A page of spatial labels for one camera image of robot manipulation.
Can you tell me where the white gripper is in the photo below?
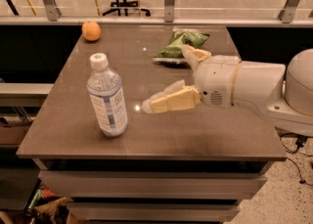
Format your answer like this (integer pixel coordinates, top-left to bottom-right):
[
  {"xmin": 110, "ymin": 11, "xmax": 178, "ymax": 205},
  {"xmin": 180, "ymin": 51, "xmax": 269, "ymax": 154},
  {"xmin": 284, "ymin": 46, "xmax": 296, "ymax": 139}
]
[{"xmin": 142, "ymin": 45, "xmax": 242, "ymax": 113}]

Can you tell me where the clear plastic water bottle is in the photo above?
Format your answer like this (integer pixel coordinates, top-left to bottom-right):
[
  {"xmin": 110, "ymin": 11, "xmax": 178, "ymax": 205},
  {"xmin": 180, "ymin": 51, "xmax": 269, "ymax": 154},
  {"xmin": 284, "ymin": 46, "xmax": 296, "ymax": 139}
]
[{"xmin": 87, "ymin": 53, "xmax": 128, "ymax": 137}]

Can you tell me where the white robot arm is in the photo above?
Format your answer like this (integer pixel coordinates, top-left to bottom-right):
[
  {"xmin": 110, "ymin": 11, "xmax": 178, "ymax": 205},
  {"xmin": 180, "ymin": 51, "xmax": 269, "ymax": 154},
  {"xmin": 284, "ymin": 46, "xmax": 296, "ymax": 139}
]
[{"xmin": 142, "ymin": 45, "xmax": 313, "ymax": 137}]

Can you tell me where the green chip bag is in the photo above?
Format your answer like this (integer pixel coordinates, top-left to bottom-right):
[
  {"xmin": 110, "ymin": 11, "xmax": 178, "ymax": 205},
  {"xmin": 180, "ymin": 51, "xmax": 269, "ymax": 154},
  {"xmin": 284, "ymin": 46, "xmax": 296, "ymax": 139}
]
[{"xmin": 153, "ymin": 30, "xmax": 210, "ymax": 65}]

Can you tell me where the orange fruit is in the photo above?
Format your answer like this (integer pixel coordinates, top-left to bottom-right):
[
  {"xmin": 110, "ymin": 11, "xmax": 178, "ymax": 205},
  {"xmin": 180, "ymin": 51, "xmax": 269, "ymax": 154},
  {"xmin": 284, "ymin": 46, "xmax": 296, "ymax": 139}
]
[{"xmin": 82, "ymin": 22, "xmax": 101, "ymax": 41}]

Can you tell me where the grey drawer cabinet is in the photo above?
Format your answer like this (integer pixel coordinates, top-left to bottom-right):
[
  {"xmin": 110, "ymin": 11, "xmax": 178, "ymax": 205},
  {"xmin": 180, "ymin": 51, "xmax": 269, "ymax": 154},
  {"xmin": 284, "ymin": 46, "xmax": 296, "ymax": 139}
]
[{"xmin": 39, "ymin": 170, "xmax": 267, "ymax": 223}]

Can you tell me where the clutter under table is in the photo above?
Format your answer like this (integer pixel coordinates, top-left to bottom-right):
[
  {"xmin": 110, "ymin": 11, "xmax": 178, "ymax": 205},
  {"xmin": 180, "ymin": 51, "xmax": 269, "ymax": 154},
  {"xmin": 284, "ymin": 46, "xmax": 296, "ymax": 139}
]
[{"xmin": 0, "ymin": 185, "xmax": 71, "ymax": 224}]

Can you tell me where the right metal railing bracket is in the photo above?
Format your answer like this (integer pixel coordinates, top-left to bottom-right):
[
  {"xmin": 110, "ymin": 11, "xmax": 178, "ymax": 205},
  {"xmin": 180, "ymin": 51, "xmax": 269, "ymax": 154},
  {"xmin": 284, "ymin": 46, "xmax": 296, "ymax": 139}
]
[{"xmin": 278, "ymin": 0, "xmax": 300, "ymax": 23}]

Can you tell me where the black power cable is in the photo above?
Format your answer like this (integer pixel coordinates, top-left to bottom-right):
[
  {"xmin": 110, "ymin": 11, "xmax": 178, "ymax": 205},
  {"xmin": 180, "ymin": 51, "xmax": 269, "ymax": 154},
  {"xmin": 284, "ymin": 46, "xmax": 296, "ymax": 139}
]
[{"xmin": 279, "ymin": 131, "xmax": 313, "ymax": 188}]

